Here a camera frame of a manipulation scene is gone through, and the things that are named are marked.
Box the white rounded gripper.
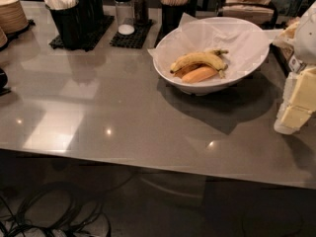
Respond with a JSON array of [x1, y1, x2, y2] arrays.
[[274, 1, 316, 135]]

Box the yellow banana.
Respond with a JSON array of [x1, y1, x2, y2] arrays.
[[170, 48, 229, 78]]

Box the white paper bowl liner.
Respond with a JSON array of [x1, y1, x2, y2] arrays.
[[147, 12, 284, 84]]

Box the orange-yellow front banana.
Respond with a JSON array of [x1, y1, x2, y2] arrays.
[[182, 66, 217, 84]]

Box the white ceramic bowl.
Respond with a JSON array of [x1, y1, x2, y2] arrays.
[[152, 16, 271, 97]]

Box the middle brown-spotted banana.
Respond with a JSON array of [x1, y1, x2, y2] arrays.
[[174, 64, 199, 78]]

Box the black cup with wooden sticks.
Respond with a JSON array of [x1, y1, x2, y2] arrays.
[[160, 0, 198, 34]]

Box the black grid mat middle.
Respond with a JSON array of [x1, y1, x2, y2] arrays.
[[110, 20, 153, 49]]

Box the black grid mat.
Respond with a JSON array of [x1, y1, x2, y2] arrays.
[[49, 15, 115, 51], [110, 20, 153, 49]]

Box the dark pepper shaker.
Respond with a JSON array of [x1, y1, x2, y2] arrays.
[[132, 0, 149, 26]]

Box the clear salt shaker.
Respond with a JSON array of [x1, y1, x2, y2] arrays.
[[115, 0, 134, 36]]

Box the black cup behind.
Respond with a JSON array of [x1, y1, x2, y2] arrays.
[[77, 0, 104, 35]]

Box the black grid mat left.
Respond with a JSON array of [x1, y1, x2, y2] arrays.
[[49, 15, 115, 51]]

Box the black cup with white cutlery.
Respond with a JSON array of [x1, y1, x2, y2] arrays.
[[43, 0, 80, 49]]

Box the black object at left edge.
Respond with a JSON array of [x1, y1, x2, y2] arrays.
[[0, 68, 11, 96]]

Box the black cables on floor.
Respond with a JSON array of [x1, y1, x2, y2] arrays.
[[0, 181, 113, 237]]

